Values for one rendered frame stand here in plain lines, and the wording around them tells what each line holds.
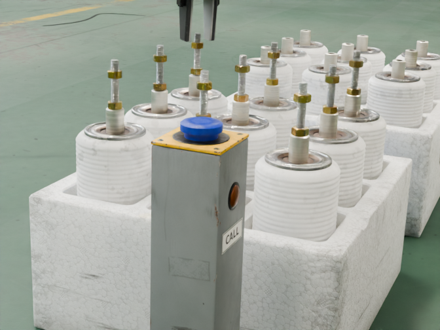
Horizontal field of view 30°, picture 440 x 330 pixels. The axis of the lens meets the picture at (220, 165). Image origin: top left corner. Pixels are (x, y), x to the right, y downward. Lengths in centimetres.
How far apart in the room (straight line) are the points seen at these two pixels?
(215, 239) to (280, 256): 15
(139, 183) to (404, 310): 41
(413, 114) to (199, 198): 72
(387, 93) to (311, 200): 53
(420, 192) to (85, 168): 61
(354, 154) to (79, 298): 38
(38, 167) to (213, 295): 97
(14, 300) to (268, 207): 42
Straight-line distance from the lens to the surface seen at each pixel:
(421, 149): 137
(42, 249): 103
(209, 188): 74
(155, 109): 111
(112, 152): 98
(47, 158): 176
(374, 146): 112
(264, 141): 104
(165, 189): 76
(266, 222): 91
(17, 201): 152
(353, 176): 102
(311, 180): 89
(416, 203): 140
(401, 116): 140
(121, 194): 99
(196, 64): 121
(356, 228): 94
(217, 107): 119
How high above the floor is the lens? 52
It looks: 18 degrees down
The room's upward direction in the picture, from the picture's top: 2 degrees clockwise
